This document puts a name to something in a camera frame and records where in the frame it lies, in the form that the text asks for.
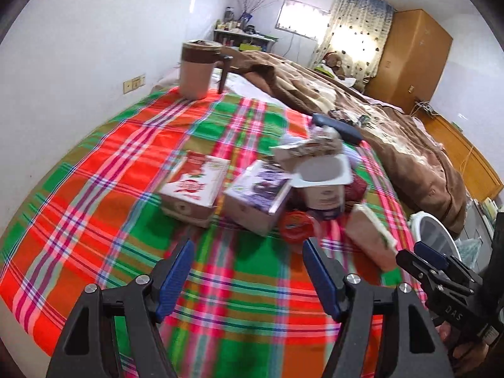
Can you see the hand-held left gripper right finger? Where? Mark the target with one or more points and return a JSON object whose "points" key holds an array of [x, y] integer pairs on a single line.
{"points": [[321, 279]]}

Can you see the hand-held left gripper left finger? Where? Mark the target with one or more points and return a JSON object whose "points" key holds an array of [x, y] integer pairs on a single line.
{"points": [[175, 279]]}

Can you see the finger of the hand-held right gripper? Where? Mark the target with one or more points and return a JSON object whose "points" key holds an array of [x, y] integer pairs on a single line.
{"points": [[413, 264], [431, 252]]}

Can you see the white trash bin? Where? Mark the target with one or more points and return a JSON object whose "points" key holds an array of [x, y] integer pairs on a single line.
{"points": [[418, 220]]}

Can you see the brown and white packet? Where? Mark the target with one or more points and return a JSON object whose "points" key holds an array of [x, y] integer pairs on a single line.
{"points": [[366, 236]]}

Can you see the red round lid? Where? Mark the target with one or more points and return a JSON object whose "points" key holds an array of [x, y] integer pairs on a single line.
{"points": [[293, 225]]}

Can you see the dark red wrapper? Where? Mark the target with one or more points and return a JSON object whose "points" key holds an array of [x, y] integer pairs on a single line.
{"points": [[357, 187]]}

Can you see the red drink carton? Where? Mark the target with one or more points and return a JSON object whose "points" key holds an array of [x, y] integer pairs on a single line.
{"points": [[193, 181]]}

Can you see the white yogurt cup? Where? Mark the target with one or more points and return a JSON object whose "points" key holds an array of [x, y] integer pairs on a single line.
{"points": [[323, 175]]}

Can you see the purple drink carton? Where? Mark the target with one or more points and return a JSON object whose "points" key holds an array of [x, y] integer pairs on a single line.
{"points": [[256, 193]]}

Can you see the printed paper cup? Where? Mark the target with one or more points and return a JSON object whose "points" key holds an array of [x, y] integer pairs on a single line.
{"points": [[303, 149]]}

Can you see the person's right hand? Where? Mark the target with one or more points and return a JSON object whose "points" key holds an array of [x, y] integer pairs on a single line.
{"points": [[464, 352]]}

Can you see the stack of books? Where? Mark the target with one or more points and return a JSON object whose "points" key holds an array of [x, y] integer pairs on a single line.
{"points": [[486, 210]]}

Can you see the wooden headboard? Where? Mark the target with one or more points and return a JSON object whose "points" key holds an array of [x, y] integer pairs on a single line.
{"points": [[468, 157]]}

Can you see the brown fleece blanket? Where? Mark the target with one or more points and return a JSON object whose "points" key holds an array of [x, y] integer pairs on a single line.
{"points": [[393, 145]]}

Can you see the plaid blanket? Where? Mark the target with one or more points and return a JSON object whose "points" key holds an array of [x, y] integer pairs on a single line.
{"points": [[98, 189]]}

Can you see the power strip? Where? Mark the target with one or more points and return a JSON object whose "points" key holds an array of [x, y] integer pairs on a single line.
{"points": [[424, 107]]}

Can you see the green small box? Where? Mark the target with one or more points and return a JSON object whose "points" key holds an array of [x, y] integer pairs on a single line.
{"points": [[365, 120]]}

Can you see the dark blue glasses case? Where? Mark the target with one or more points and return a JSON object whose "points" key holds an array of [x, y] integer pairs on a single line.
{"points": [[342, 128]]}

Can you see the dark small can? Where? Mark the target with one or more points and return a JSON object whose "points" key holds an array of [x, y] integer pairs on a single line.
{"points": [[339, 116]]}

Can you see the wooden wardrobe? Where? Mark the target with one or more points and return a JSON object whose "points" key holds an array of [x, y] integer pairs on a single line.
{"points": [[413, 55]]}

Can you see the white bed sheet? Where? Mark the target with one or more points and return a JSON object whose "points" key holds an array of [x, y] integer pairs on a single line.
{"points": [[252, 86]]}

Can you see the beige mug with brown lid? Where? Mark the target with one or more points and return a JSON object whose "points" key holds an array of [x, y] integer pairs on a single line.
{"points": [[195, 75]]}

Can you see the brown teddy bear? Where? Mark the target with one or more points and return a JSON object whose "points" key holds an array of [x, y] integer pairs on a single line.
{"points": [[334, 63]]}

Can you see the patterned curtain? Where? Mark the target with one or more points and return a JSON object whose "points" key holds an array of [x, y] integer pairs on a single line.
{"points": [[354, 27]]}

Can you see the cluttered shelf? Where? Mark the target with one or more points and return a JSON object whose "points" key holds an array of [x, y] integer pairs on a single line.
{"points": [[244, 39]]}

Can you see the window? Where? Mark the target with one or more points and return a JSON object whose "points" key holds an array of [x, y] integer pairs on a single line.
{"points": [[301, 17]]}

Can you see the dried branches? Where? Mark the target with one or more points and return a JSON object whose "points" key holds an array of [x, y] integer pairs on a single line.
{"points": [[252, 2]]}

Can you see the wall outlet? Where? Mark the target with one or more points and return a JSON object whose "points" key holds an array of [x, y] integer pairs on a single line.
{"points": [[134, 84]]}

